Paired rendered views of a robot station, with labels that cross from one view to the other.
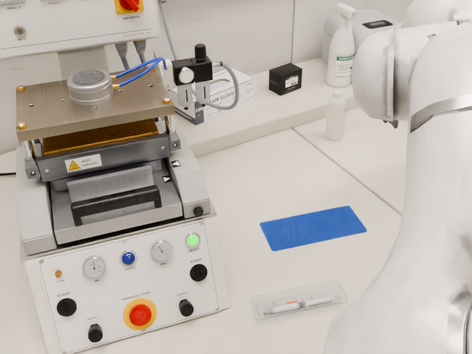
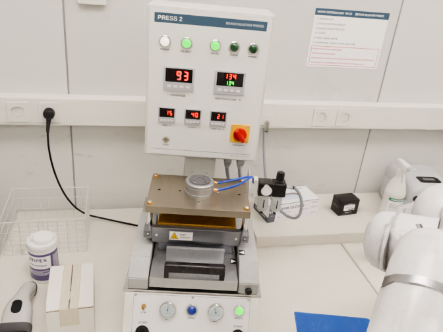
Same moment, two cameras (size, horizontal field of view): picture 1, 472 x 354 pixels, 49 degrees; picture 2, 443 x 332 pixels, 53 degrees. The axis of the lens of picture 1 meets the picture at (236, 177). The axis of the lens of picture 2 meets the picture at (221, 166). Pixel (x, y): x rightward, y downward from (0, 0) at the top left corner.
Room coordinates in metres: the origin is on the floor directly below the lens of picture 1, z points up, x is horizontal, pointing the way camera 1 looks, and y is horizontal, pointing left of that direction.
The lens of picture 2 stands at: (-0.13, -0.04, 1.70)
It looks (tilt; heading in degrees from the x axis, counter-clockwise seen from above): 26 degrees down; 14
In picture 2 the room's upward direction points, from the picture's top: 6 degrees clockwise
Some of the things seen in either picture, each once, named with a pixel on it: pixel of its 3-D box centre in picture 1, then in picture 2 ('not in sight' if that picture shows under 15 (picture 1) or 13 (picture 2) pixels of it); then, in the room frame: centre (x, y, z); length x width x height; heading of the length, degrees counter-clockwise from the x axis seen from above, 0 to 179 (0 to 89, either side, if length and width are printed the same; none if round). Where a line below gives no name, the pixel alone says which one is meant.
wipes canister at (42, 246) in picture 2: not in sight; (43, 255); (0.78, 0.71, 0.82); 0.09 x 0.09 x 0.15
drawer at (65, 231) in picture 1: (107, 170); (195, 244); (0.83, 0.25, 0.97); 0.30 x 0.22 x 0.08; 18
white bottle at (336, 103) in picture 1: (336, 114); not in sight; (1.29, -0.29, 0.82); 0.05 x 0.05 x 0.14
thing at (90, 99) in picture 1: (102, 98); (205, 194); (0.91, 0.25, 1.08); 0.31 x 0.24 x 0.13; 108
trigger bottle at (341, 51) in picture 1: (343, 46); (396, 190); (1.55, -0.34, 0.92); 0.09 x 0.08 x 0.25; 22
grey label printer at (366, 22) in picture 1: (365, 44); (416, 192); (1.65, -0.44, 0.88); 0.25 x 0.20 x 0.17; 22
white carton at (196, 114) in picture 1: (213, 94); (286, 203); (1.41, 0.06, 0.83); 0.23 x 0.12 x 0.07; 130
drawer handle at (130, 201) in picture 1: (116, 204); (194, 270); (0.70, 0.21, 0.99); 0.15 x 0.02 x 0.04; 108
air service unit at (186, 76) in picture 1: (192, 79); (269, 193); (1.06, 0.09, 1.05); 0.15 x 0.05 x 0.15; 108
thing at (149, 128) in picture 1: (100, 115); (200, 205); (0.87, 0.26, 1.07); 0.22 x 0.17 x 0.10; 108
